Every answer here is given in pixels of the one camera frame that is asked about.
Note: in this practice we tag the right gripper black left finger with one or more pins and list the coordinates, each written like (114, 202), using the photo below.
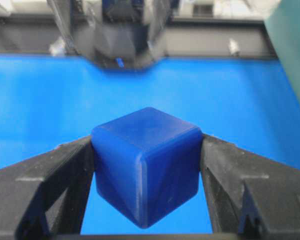
(46, 195)

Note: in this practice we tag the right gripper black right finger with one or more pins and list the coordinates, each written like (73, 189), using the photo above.
(247, 193)

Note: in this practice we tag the blue block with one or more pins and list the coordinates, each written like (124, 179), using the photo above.
(147, 164)

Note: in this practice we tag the green backdrop curtain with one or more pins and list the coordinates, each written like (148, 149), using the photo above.
(282, 21)

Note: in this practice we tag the black table edge frame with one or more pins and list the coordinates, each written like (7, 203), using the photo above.
(208, 39)

